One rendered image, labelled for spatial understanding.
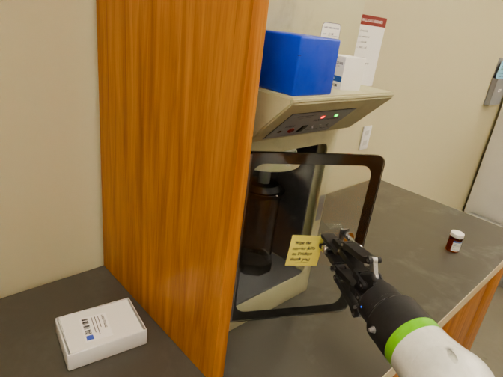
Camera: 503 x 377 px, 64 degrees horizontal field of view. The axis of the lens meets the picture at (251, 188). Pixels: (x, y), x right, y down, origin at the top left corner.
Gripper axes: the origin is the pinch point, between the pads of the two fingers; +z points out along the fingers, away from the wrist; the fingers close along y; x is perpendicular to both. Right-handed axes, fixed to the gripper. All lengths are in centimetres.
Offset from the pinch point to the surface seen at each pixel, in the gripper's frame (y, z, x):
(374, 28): 43, 92, -56
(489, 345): -120, 70, -165
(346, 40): 39.7, 17.8, -3.5
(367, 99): 30.0, 5.0, -3.2
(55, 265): -24, 35, 59
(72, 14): 38, 38, 52
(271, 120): 26.7, -1.7, 18.0
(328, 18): 43.2, 14.5, 3.1
